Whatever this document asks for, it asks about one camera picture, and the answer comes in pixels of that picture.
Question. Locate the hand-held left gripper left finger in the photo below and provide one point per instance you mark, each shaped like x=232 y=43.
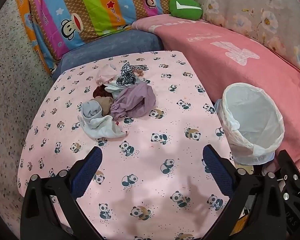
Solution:
x=87 y=170

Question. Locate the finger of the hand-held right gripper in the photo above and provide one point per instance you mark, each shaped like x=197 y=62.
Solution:
x=287 y=162

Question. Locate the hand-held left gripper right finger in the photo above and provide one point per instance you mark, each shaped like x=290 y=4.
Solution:
x=217 y=172

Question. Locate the white lined waste bin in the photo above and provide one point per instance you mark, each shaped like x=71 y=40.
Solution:
x=252 y=120

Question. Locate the pale grey sock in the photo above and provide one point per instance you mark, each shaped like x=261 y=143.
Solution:
x=90 y=110

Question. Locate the tan brown sock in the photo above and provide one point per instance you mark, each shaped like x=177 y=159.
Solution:
x=106 y=105

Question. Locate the dark red scrunchie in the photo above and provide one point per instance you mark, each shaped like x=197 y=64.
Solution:
x=100 y=92

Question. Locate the purple cloth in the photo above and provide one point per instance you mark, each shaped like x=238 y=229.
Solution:
x=135 y=100

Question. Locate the light pink cloth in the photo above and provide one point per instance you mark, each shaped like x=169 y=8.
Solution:
x=105 y=76

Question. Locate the leopard print cloth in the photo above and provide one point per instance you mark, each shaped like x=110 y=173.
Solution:
x=126 y=77

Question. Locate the cream wooden stool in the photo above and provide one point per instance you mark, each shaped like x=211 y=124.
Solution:
x=245 y=168

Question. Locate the pink panda print tablecloth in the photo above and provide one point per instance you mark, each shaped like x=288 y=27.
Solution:
x=145 y=160

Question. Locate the pink blanket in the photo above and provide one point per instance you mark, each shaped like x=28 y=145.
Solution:
x=215 y=55

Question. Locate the blue sofa cushion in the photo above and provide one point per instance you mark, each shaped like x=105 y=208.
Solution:
x=110 y=45

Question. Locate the striped monkey print pillow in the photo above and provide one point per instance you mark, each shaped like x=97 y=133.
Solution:
x=90 y=10

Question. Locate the grey floral cloth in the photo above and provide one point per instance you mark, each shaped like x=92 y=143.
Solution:
x=252 y=5

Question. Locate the green round pillow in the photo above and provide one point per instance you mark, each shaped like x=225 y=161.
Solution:
x=187 y=12

